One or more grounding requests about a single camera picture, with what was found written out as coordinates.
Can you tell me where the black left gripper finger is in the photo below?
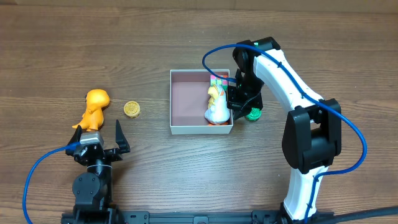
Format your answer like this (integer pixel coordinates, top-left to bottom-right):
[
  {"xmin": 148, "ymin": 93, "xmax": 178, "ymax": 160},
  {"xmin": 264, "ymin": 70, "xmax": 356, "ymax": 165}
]
[
  {"xmin": 115, "ymin": 119, "xmax": 130, "ymax": 154},
  {"xmin": 69, "ymin": 125, "xmax": 83, "ymax": 144}
]

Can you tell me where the white and yellow duck toy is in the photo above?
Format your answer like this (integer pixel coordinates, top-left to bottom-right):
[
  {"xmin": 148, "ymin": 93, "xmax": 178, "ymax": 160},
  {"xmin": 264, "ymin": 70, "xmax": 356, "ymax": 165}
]
[{"xmin": 204, "ymin": 84, "xmax": 231, "ymax": 125}]

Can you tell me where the colourful puzzle cube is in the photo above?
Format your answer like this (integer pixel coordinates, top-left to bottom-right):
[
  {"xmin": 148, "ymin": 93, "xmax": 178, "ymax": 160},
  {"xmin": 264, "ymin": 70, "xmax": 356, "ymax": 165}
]
[{"xmin": 210, "ymin": 75, "xmax": 228, "ymax": 91}]

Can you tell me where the white box pink inside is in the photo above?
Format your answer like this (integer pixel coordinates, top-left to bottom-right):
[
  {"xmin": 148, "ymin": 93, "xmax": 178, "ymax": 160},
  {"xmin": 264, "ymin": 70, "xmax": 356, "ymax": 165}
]
[{"xmin": 169, "ymin": 70, "xmax": 234, "ymax": 135}]

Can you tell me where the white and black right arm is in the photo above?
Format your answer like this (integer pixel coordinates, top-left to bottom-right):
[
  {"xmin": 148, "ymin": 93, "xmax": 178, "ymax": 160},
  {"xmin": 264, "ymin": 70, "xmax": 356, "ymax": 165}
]
[{"xmin": 227, "ymin": 37, "xmax": 341, "ymax": 223}]

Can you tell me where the green round cap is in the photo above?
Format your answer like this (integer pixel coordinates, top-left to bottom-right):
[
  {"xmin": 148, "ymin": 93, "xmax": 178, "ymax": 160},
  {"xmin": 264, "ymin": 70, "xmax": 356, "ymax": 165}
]
[{"xmin": 245, "ymin": 108, "xmax": 262, "ymax": 122}]

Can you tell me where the yellow round cap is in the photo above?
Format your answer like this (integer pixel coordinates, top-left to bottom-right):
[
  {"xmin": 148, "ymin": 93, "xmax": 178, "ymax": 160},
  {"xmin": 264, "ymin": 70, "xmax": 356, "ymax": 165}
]
[{"xmin": 123, "ymin": 101, "xmax": 141, "ymax": 118}]

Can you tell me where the orange dinosaur toy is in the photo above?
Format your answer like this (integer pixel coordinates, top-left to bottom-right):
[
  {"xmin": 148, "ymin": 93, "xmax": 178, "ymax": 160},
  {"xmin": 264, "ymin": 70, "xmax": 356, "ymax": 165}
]
[{"xmin": 72, "ymin": 89, "xmax": 110, "ymax": 132}]

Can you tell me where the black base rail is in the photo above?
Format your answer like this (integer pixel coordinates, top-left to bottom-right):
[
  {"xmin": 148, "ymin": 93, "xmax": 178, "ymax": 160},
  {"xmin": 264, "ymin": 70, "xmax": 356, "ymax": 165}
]
[{"xmin": 60, "ymin": 205, "xmax": 335, "ymax": 224}]

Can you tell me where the thick black cable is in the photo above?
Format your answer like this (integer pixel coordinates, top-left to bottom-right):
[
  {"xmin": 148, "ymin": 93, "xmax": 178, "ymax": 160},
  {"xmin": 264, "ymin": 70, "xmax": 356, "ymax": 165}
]
[{"xmin": 317, "ymin": 206, "xmax": 398, "ymax": 224}]

